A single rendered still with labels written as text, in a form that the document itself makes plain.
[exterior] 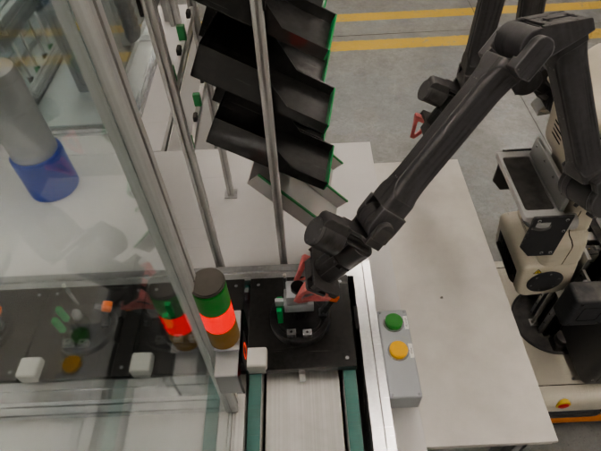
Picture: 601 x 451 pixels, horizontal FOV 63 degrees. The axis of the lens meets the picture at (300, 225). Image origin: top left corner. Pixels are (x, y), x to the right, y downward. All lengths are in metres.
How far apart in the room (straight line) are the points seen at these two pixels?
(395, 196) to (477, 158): 2.23
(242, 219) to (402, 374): 0.68
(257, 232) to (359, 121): 1.90
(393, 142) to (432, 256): 1.75
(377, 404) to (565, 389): 1.04
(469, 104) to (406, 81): 2.77
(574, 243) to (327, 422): 0.84
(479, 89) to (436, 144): 0.11
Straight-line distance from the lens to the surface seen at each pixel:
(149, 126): 1.92
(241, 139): 1.04
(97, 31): 0.44
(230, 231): 1.48
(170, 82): 0.93
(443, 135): 0.88
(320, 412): 1.12
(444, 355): 1.27
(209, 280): 0.69
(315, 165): 1.14
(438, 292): 1.36
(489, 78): 0.88
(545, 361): 2.04
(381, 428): 1.08
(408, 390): 1.11
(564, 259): 1.58
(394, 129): 3.20
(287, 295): 1.04
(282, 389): 1.14
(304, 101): 1.04
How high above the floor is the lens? 1.97
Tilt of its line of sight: 49 degrees down
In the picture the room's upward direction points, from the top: 3 degrees counter-clockwise
